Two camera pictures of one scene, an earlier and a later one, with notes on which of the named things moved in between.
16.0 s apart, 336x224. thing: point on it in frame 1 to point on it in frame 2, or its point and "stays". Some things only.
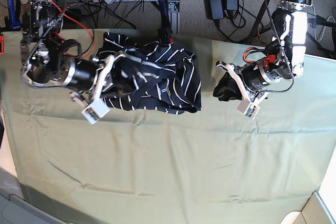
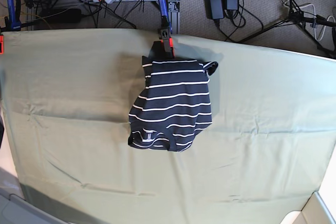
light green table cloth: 210,166 stays
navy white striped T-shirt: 152,75 to 173,104
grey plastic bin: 14,209 stays
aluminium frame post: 174,16 stays
